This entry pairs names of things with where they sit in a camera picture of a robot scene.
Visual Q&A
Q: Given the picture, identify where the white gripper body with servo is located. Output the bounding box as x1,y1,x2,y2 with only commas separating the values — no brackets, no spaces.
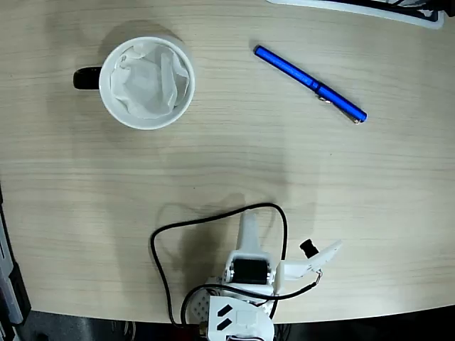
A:
223,261,277,296

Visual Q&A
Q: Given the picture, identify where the blue pen with metal clip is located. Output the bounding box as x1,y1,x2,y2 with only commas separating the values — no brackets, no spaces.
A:
253,45,368,125

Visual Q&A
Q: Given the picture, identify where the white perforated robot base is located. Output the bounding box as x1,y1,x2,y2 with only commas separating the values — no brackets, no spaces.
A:
187,286,214,323

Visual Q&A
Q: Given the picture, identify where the crumpled white paper tissue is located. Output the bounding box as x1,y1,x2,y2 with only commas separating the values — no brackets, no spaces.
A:
109,44,191,120

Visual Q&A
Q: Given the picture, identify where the black cable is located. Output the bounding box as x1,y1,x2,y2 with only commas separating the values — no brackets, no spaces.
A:
151,202,324,326

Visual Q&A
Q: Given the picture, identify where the wrist camera on white bracket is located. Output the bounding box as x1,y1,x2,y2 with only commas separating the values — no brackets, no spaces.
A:
276,238,344,296

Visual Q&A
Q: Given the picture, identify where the white mug with black handle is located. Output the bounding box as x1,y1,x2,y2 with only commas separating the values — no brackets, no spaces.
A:
73,35,196,131

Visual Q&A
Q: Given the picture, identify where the grey metal equipment frame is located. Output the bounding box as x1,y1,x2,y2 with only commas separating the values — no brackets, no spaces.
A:
0,180,33,341

